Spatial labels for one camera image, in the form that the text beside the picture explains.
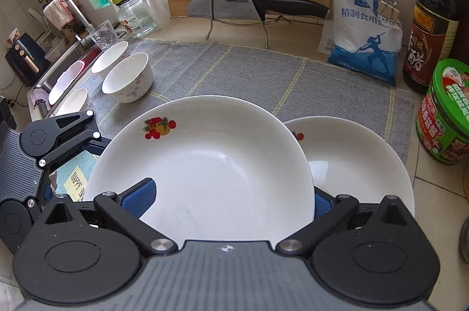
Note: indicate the dark air fryer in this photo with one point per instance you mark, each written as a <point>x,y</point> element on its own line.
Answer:
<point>24,58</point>

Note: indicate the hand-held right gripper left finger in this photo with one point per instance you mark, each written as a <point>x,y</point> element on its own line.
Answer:
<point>141,195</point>

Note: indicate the white plate fruit print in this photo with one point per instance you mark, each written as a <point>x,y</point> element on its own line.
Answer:
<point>220,157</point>
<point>351,164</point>

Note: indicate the metal binder clip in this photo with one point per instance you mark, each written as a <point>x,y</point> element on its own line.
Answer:
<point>388,8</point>

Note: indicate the white bowl pink print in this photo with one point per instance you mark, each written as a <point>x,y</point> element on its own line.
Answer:
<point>75,102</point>

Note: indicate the clear glass mug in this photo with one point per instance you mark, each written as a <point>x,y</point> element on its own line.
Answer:
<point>104,36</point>

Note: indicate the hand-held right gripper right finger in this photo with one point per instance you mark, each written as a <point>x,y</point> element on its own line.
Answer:
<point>323,205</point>

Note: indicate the glass jar with yellow lid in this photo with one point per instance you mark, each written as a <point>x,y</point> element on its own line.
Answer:
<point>135,17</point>

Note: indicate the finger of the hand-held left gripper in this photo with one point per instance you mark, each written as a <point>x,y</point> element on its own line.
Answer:
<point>36,203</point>
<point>78,144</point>

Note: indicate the metal faucet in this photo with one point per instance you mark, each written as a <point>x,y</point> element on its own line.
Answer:
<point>78,14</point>

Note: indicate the pink rag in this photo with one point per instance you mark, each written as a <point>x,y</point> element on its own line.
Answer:
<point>58,12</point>

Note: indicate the dark vinegar bottle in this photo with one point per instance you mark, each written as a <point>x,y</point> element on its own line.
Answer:
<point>428,39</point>

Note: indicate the white and blue salt bag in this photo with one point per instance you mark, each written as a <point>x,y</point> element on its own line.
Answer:
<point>359,39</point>

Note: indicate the white and red drain basket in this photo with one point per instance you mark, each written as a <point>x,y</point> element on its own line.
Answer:
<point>64,83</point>

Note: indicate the steel sink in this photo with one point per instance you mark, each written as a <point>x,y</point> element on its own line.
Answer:
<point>78,50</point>

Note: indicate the grey placemat with yellow lines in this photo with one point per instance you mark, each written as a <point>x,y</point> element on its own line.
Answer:
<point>238,76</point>

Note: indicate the white ceramic bowl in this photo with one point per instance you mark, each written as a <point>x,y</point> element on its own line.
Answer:
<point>128,76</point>
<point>110,58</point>

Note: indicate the green lidded tub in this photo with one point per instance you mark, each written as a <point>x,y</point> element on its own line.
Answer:
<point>447,113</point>

